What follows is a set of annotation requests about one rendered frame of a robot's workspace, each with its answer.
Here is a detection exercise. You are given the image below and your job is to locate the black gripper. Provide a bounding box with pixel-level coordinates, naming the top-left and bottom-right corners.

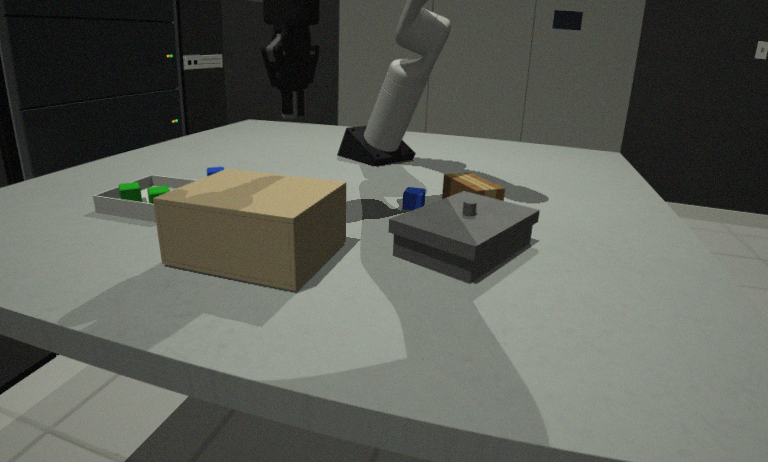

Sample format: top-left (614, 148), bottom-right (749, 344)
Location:
top-left (261, 0), bottom-right (320, 119)

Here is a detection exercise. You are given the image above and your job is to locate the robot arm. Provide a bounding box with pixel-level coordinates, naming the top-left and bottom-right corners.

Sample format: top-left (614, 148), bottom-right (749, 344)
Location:
top-left (364, 0), bottom-right (451, 152)

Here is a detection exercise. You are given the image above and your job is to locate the green block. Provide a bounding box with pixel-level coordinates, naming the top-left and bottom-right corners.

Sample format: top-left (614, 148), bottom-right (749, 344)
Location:
top-left (118, 182), bottom-right (142, 202)
top-left (147, 186), bottom-right (170, 204)

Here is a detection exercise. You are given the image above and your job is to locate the brown cardboard box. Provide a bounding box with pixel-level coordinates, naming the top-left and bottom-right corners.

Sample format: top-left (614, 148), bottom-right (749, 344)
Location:
top-left (442, 173), bottom-right (505, 201)

